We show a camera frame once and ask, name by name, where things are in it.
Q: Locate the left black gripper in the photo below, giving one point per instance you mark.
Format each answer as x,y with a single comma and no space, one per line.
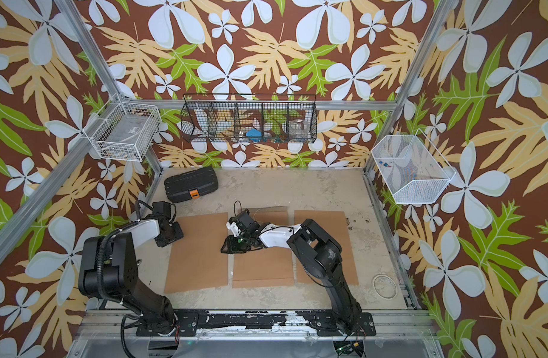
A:
180,235

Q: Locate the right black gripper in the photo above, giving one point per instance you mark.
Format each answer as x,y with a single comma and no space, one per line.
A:
231,247

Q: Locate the brown file bag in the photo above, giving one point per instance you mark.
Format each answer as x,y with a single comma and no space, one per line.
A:
195,261
334,222
266,267

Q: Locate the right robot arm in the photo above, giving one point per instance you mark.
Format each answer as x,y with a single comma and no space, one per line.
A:
317,251

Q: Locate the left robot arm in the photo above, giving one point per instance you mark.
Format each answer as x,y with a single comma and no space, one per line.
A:
109,267

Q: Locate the blue object in basket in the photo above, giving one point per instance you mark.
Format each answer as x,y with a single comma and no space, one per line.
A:
254,136

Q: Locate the clear round lid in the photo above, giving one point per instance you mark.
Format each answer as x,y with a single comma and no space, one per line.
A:
385,287

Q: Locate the white mesh basket right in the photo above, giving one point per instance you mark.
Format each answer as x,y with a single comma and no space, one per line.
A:
413,168

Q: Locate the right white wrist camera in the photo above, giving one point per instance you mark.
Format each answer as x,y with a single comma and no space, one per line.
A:
233,229

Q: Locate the white wire basket left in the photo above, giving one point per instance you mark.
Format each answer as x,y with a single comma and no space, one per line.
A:
124,130

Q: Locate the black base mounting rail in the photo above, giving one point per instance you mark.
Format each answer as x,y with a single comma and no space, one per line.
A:
324,323

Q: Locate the black wire basket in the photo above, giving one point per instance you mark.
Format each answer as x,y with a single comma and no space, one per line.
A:
280,118

